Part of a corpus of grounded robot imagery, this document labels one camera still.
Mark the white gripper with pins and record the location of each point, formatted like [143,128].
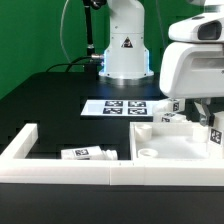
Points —
[193,64]

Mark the white square tabletop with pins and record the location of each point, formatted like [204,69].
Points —
[171,141]

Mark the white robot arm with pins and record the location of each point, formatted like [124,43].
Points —
[126,59]

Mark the white AprilTag base sheet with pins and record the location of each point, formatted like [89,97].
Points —
[123,108]

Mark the white U-shaped fence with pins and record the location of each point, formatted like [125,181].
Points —
[15,167]

